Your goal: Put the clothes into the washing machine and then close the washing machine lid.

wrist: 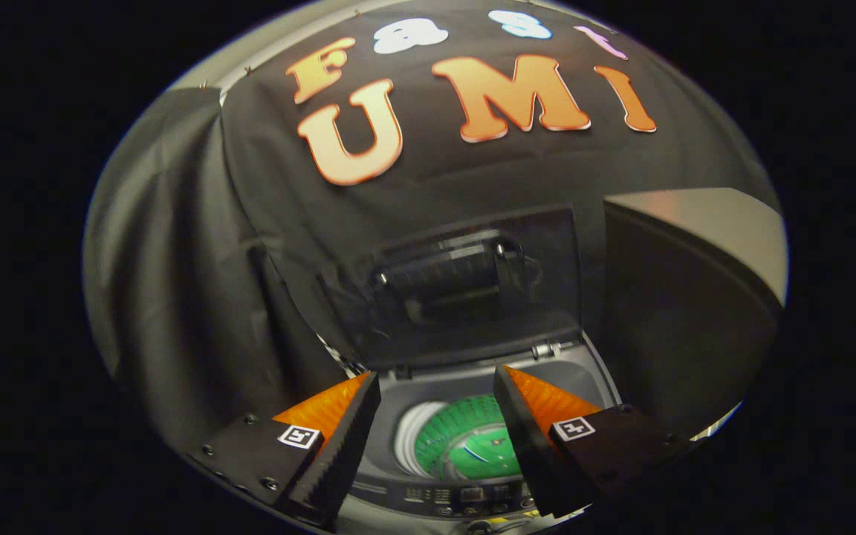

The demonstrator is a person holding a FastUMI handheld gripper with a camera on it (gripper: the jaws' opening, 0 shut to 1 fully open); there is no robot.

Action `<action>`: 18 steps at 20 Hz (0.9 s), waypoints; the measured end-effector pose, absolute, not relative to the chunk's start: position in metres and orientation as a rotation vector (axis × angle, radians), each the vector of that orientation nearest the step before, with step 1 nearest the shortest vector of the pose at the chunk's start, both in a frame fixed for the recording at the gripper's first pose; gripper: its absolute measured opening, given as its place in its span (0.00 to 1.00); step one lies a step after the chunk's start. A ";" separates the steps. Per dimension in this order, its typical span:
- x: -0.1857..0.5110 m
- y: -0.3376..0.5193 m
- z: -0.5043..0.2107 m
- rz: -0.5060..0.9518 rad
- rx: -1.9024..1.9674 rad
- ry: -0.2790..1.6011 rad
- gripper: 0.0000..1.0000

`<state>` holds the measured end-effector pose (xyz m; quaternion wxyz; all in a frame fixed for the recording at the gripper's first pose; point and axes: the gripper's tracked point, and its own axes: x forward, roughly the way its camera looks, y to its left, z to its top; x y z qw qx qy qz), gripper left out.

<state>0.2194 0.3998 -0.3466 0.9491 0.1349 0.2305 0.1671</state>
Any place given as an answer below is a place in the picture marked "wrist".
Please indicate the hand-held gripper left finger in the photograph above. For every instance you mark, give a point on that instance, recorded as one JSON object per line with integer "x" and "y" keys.
{"x": 346, "y": 453}

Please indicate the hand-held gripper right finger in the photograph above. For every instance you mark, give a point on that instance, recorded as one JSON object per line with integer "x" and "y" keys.
{"x": 528, "y": 446}

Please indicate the green polo shirt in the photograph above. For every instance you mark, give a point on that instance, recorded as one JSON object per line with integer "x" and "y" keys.
{"x": 465, "y": 446}

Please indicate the dark grey washing machine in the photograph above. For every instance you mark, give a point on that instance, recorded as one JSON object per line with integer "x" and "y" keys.
{"x": 435, "y": 494}

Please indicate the white panel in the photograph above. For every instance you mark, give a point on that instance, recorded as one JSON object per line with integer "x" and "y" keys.
{"x": 721, "y": 425}

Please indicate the black backdrop cloth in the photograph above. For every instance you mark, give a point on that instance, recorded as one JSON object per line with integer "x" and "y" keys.
{"x": 264, "y": 245}

